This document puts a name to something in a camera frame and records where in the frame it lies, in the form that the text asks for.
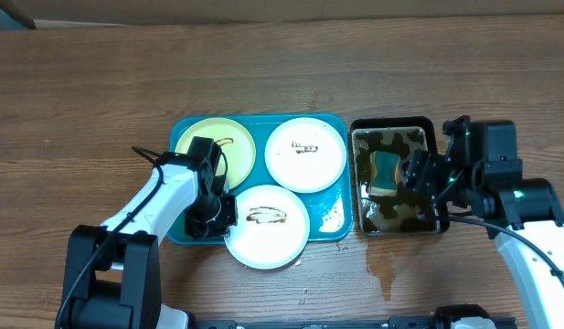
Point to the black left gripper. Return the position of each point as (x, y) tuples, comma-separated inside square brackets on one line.
[(218, 229)]

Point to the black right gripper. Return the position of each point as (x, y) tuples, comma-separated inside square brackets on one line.
[(420, 183)]

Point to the green yellow sponge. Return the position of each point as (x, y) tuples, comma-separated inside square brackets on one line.
[(384, 174)]

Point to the white plate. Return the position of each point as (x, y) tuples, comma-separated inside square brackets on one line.
[(272, 229)]

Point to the yellow plate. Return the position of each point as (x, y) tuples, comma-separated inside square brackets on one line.
[(234, 140)]

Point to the pink plate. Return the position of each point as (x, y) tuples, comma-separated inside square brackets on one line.
[(305, 155)]

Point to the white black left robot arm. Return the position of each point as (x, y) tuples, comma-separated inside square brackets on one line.
[(112, 272)]

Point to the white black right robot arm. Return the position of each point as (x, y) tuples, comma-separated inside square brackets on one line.
[(479, 181)]

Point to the black water basin tray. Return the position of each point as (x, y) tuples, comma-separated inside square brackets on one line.
[(385, 216)]

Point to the teal plastic tray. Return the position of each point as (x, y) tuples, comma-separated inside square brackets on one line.
[(330, 210)]

